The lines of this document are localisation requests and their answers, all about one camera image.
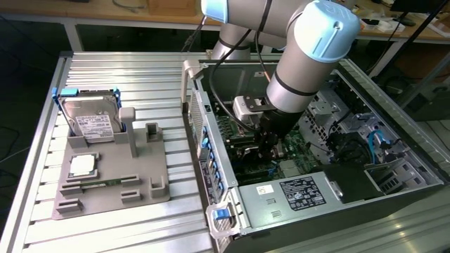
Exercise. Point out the wooden desk white frame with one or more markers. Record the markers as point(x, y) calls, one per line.
point(106, 13)
point(432, 33)

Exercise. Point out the white plastic parts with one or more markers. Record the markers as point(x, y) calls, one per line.
point(380, 25)

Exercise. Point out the green motherboard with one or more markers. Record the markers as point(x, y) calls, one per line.
point(298, 147)

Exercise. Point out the black stand pole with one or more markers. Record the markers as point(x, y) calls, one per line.
point(425, 25)

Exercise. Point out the black plastic shroud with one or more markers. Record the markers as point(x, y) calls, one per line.
point(352, 182)

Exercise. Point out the grey parts rack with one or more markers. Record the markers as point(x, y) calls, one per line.
point(117, 163)

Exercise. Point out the brown wooden box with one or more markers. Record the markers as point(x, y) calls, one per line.
point(170, 6)

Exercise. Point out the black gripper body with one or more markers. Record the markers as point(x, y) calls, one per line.
point(281, 124)

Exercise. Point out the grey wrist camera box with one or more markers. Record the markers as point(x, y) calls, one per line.
point(243, 108)

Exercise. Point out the open PC case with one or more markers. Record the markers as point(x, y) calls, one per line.
point(404, 126)

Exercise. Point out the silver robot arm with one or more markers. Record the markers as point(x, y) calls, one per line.
point(309, 52)

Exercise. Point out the hard disk in blue carrier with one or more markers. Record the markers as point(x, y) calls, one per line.
point(91, 116)

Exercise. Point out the low-profile graphics card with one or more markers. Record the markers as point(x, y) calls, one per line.
point(246, 155)

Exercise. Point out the green RAM stick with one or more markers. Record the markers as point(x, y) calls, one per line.
point(102, 183)

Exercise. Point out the black expansion slot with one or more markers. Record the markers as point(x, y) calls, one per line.
point(254, 173)

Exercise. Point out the blue case release latch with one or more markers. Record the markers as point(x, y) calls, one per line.
point(222, 213)

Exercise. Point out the black box device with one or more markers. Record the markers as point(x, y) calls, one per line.
point(432, 104)

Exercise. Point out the grey power supply unit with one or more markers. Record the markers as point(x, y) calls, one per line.
point(262, 203)

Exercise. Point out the silver chipset heatsink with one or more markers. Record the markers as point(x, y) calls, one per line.
point(293, 168)

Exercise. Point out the silver CPU chip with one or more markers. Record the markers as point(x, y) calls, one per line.
point(83, 166)

